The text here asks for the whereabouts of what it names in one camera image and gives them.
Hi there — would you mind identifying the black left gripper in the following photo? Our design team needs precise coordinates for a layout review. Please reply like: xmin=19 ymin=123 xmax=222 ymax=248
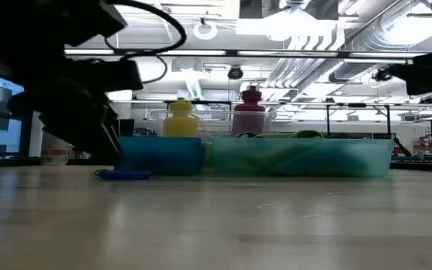
xmin=7 ymin=74 xmax=124 ymax=161

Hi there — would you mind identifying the yellow sports bottle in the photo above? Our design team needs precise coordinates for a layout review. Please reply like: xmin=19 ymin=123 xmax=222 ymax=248
xmin=162 ymin=97 xmax=200 ymax=138

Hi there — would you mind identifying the green sports bottle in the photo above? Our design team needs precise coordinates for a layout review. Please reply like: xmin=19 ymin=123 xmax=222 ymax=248
xmin=204 ymin=142 xmax=215 ymax=168

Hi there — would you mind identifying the green towel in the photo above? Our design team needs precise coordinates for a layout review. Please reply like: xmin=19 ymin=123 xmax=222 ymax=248
xmin=234 ymin=129 xmax=352 ymax=174

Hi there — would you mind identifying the magenta sports bottle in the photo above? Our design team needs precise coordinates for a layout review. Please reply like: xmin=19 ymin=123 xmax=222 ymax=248
xmin=231 ymin=85 xmax=266 ymax=137

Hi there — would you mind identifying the black computer monitor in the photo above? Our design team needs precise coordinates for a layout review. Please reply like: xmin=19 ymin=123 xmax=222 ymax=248
xmin=118 ymin=118 xmax=135 ymax=137

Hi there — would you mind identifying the blue coil wristband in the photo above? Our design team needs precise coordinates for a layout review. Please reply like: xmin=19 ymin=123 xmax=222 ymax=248
xmin=94 ymin=169 xmax=152 ymax=182

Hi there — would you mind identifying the long ceiling light strip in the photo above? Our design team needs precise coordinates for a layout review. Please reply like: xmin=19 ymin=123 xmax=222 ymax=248
xmin=345 ymin=51 xmax=416 ymax=59
xmin=64 ymin=48 xmax=116 ymax=56
xmin=159 ymin=49 xmax=227 ymax=56

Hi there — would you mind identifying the grey canister white label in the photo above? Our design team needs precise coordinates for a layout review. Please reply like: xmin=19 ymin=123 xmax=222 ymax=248
xmin=41 ymin=146 xmax=71 ymax=167

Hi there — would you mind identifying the dark teal plastic bin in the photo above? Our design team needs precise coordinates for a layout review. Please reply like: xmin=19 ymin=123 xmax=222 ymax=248
xmin=116 ymin=136 xmax=206 ymax=176

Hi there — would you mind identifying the light teal translucent bin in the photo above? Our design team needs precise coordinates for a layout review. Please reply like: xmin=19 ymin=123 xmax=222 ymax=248
xmin=211 ymin=137 xmax=395 ymax=178

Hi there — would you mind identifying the large glass window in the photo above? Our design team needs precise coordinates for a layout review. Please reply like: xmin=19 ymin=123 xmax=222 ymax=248
xmin=0 ymin=69 xmax=26 ymax=157

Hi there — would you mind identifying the clear plastic bin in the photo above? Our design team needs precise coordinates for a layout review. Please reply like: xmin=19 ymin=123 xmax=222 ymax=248
xmin=150 ymin=109 xmax=277 ymax=142

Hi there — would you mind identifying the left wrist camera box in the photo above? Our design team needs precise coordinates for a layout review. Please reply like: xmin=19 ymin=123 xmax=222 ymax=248
xmin=82 ymin=58 xmax=145 ymax=93

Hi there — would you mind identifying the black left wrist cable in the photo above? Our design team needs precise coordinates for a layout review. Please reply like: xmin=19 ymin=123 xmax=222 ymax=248
xmin=105 ymin=0 xmax=187 ymax=84

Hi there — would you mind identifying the white ceiling ring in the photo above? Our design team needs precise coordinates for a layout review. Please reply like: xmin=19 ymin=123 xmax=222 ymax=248
xmin=192 ymin=21 xmax=219 ymax=41

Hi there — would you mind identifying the black ceiling dome camera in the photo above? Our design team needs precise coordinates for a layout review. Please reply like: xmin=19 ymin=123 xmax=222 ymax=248
xmin=226 ymin=66 xmax=245 ymax=81

